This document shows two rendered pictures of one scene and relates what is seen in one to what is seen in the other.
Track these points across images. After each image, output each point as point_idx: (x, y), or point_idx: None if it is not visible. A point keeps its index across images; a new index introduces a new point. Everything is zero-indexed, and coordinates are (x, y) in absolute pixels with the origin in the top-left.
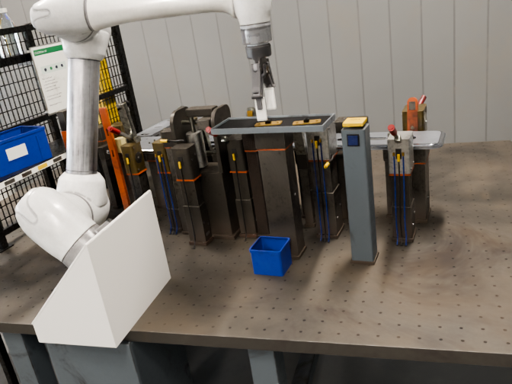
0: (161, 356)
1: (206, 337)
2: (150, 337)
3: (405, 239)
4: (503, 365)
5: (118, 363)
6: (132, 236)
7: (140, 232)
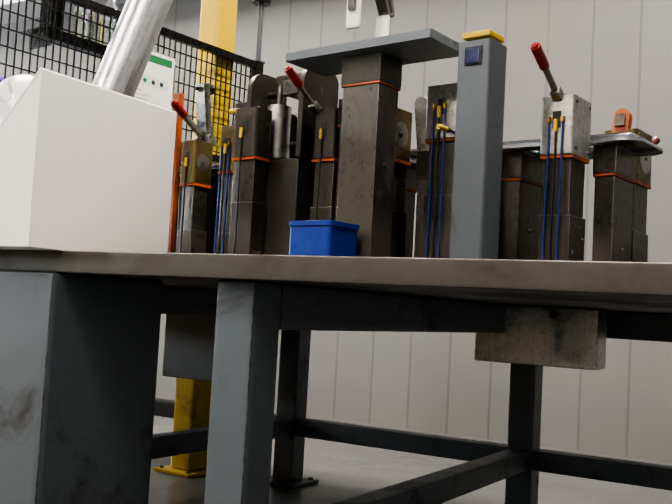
0: (103, 356)
1: (159, 256)
2: (84, 262)
3: None
4: (602, 287)
5: (29, 311)
6: (121, 136)
7: (136, 145)
